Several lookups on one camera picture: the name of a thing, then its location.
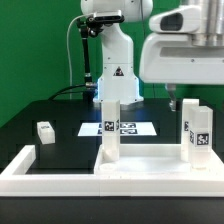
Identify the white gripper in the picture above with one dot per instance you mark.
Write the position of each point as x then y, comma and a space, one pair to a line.
172, 59

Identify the white desk top panel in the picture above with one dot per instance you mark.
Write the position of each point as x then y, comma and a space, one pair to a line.
144, 159

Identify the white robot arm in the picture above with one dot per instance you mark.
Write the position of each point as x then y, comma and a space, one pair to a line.
118, 81

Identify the marker tag sheet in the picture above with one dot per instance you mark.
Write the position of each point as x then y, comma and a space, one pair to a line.
123, 128

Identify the white U-shaped fence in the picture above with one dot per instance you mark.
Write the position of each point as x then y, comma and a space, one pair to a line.
16, 181

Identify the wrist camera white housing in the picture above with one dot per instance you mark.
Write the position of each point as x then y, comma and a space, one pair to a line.
184, 19

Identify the black camera on mount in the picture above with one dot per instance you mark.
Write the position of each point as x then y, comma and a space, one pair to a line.
108, 17

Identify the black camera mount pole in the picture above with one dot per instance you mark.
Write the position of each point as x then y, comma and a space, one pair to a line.
90, 87

